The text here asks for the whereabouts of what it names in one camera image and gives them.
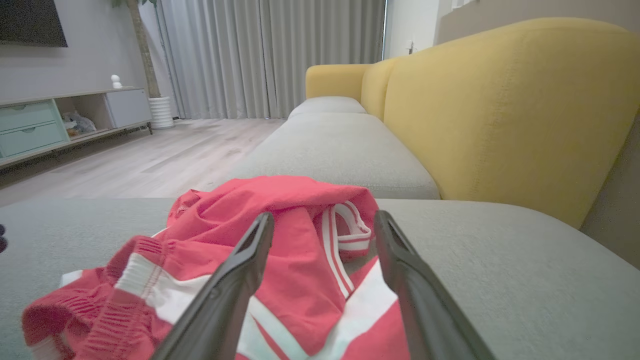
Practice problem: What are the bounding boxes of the wooden TV cabinet green drawers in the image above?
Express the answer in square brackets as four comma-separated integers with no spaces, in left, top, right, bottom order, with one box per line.
[0,86,153,168]

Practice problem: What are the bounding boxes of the red sleeveless jersey white trim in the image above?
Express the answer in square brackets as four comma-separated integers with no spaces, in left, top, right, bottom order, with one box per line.
[152,175,412,360]

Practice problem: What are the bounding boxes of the indoor tree trunk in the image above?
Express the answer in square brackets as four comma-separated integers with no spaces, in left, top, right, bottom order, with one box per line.
[111,0,162,99]

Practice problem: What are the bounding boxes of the grey pleated curtain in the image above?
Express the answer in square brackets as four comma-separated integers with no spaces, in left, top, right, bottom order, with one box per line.
[140,0,387,121]

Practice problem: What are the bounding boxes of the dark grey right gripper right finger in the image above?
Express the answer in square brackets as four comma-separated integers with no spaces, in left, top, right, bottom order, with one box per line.
[375,210,496,360]

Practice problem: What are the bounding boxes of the plush toys in cabinet shelf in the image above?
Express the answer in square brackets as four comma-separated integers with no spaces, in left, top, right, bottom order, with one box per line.
[62,111,97,138]

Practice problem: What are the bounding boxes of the small grey sofa seat cushion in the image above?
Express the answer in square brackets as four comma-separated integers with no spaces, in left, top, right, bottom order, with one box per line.
[288,96,367,120]

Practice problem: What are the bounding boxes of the large grey sofa seat cushion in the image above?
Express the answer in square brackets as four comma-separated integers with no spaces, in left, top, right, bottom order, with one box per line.
[0,197,640,360]

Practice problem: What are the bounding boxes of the black television screen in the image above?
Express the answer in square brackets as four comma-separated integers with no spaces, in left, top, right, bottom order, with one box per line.
[0,0,68,48]

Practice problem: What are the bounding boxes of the white ribbed plant pot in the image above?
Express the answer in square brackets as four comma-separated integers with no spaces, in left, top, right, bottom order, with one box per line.
[148,96,175,130]

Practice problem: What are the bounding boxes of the yellow sofa backrest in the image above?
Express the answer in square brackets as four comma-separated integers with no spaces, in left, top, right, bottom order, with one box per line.
[305,17,640,230]

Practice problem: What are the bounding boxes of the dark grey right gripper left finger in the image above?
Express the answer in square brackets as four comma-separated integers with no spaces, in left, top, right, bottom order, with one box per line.
[150,212,275,360]

